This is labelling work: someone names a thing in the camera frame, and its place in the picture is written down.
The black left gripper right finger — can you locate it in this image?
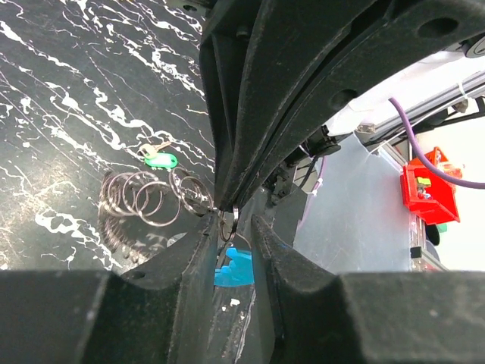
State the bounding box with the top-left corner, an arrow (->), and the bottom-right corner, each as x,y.
251,216 -> 484,363

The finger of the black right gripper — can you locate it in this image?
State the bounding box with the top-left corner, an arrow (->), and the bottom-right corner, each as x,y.
200,1 -> 390,209
227,1 -> 484,207

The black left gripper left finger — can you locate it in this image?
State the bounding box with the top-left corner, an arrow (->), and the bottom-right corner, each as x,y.
1,213 -> 217,363

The key with green tag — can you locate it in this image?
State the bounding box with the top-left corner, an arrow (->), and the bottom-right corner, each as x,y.
137,141 -> 178,170

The red plastic parts bin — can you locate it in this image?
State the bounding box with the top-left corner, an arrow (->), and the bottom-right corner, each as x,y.
400,157 -> 460,224

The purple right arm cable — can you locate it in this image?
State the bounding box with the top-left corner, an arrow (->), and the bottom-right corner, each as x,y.
299,96 -> 485,228

